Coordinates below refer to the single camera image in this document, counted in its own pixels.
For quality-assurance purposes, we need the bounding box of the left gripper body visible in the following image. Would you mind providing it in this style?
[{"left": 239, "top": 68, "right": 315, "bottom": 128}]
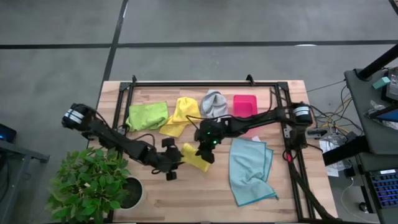
[{"left": 152, "top": 136, "right": 185, "bottom": 182}]

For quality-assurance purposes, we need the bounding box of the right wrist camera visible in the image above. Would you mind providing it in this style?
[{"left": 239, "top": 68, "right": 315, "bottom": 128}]
[{"left": 194, "top": 129, "right": 208, "bottom": 142}]

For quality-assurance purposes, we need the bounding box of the golden yellow microfiber towel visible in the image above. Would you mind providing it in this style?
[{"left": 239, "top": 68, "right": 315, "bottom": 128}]
[{"left": 159, "top": 96, "right": 201, "bottom": 138}]

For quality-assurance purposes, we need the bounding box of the black sleeved cable bundle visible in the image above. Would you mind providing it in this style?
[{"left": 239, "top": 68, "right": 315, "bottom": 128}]
[{"left": 287, "top": 152, "right": 338, "bottom": 222}]

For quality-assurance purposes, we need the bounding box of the pink plastic bin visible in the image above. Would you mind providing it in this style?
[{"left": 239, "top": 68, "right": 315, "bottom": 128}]
[{"left": 233, "top": 95, "right": 259, "bottom": 118}]

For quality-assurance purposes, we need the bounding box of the grey metal stand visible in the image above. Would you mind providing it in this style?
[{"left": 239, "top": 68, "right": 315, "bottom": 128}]
[{"left": 0, "top": 139, "right": 50, "bottom": 224}]

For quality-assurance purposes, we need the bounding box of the green leafy plant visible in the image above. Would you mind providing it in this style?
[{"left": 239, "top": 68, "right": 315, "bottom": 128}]
[{"left": 45, "top": 147, "right": 131, "bottom": 224}]

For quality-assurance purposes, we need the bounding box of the white plant pot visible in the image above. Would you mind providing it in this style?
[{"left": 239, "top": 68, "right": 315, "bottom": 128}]
[{"left": 119, "top": 175, "right": 144, "bottom": 211}]

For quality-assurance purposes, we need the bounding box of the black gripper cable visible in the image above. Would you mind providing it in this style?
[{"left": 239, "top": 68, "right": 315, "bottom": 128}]
[
  {"left": 133, "top": 133, "right": 156, "bottom": 147},
  {"left": 185, "top": 114, "right": 233, "bottom": 131}
]

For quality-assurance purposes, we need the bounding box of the grey equipment cart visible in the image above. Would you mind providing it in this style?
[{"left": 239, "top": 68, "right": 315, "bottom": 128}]
[{"left": 343, "top": 67, "right": 398, "bottom": 156}]

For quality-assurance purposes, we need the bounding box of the teal small box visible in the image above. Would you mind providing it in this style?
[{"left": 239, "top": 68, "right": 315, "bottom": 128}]
[{"left": 372, "top": 77, "right": 391, "bottom": 90}]

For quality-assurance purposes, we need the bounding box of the light blue microfiber towel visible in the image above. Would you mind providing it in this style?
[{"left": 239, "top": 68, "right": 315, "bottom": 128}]
[{"left": 228, "top": 138, "right": 279, "bottom": 207}]

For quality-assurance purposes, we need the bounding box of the blue-lit black device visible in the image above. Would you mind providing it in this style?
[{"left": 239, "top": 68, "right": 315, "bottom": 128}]
[{"left": 0, "top": 123, "right": 17, "bottom": 144}]

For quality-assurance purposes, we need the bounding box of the blue-lit keyboard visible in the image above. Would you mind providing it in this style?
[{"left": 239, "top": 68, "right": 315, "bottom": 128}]
[{"left": 366, "top": 169, "right": 398, "bottom": 215}]

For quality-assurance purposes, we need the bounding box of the grey microfiber towel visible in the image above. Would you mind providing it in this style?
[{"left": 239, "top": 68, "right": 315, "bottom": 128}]
[{"left": 200, "top": 90, "right": 229, "bottom": 119}]

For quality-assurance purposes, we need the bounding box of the black cart beam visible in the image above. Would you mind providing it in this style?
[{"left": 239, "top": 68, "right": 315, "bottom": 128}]
[{"left": 322, "top": 135, "right": 369, "bottom": 166}]

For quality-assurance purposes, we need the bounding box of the black diagonal pole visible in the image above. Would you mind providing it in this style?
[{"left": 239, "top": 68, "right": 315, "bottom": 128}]
[{"left": 357, "top": 43, "right": 398, "bottom": 80}]

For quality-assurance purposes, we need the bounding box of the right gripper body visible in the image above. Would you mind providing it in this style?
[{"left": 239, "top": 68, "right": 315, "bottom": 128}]
[{"left": 198, "top": 136, "right": 220, "bottom": 156}]

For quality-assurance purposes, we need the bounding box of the dark tablet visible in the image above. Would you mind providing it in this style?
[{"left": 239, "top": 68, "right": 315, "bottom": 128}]
[{"left": 369, "top": 105, "right": 398, "bottom": 123}]

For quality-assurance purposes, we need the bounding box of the black aluminium table frame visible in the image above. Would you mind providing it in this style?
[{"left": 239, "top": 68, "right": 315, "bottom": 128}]
[{"left": 112, "top": 74, "right": 315, "bottom": 222}]

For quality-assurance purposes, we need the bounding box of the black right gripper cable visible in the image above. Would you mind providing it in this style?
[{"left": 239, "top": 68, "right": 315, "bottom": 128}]
[{"left": 185, "top": 114, "right": 233, "bottom": 131}]

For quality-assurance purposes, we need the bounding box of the pale yellow microfiber towel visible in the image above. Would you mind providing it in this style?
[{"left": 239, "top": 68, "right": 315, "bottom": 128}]
[{"left": 181, "top": 142, "right": 211, "bottom": 173}]

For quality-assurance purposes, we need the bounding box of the lime green microfiber towel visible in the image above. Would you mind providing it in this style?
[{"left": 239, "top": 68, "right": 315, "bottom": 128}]
[{"left": 125, "top": 101, "right": 170, "bottom": 133}]

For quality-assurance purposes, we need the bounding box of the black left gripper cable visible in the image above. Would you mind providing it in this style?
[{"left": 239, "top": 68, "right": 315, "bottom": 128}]
[{"left": 133, "top": 133, "right": 156, "bottom": 147}]

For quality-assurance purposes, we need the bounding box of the white paper sheet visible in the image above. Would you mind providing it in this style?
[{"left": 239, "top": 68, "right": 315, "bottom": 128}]
[{"left": 320, "top": 136, "right": 346, "bottom": 178}]

